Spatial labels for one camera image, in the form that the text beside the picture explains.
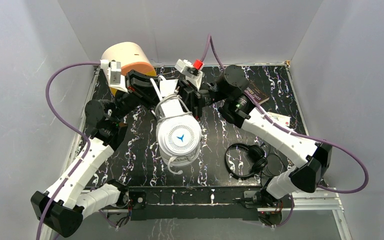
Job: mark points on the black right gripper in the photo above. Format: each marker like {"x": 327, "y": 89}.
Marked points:
{"x": 191, "y": 98}

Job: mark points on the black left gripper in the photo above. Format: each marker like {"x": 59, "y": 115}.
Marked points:
{"x": 134, "y": 88}

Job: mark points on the large white over-ear headphones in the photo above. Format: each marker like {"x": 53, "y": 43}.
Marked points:
{"x": 178, "y": 132}

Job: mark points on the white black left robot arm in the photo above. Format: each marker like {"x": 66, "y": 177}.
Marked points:
{"x": 62, "y": 207}

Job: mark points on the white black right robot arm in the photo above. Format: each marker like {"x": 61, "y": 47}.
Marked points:
{"x": 310, "y": 157}

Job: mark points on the pastel mini drawer cabinet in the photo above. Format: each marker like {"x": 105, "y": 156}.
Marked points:
{"x": 127, "y": 56}

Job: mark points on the orange brown paperback book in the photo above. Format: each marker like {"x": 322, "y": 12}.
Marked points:
{"x": 258, "y": 95}

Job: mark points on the small white green box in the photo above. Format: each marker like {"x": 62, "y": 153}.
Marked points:
{"x": 280, "y": 119}

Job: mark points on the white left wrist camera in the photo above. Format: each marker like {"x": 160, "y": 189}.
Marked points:
{"x": 116, "y": 76}

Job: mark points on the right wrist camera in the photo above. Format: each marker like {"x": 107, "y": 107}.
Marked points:
{"x": 193, "y": 75}

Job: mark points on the black wired headphones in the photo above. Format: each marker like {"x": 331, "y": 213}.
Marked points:
{"x": 245, "y": 161}

